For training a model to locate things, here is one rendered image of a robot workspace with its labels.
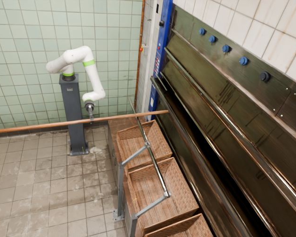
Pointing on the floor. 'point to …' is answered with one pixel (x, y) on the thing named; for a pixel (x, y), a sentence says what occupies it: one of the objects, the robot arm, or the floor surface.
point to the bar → (118, 214)
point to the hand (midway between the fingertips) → (91, 120)
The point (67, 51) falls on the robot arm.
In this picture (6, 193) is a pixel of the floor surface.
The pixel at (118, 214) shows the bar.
